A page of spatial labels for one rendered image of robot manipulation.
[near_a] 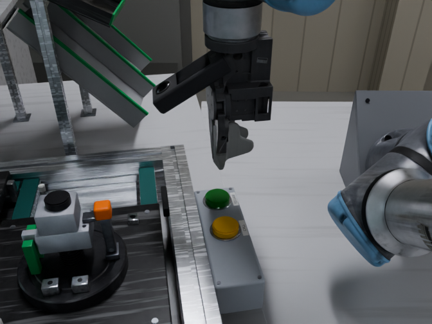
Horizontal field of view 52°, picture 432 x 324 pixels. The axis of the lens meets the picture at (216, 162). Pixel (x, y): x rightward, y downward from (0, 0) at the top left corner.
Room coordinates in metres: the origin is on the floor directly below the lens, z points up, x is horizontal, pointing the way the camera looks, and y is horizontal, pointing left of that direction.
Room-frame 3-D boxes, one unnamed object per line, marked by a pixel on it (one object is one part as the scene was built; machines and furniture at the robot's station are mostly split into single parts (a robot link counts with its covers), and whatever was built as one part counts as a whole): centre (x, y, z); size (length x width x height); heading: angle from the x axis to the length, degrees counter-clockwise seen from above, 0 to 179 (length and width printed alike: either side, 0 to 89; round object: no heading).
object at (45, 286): (0.35, 0.20, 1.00); 0.02 x 0.01 x 0.02; 100
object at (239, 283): (0.49, -0.01, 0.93); 0.21 x 0.07 x 0.06; 10
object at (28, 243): (0.38, 0.23, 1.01); 0.01 x 0.01 x 0.05; 10
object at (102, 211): (0.41, 0.15, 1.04); 0.04 x 0.02 x 0.08; 100
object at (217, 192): (0.56, 0.00, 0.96); 0.04 x 0.04 x 0.02
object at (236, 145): (0.55, -0.03, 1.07); 0.06 x 0.03 x 0.09; 100
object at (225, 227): (0.49, -0.01, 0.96); 0.04 x 0.04 x 0.02
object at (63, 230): (0.40, 0.20, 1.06); 0.08 x 0.04 x 0.07; 100
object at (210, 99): (0.57, -0.03, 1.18); 0.09 x 0.08 x 0.12; 100
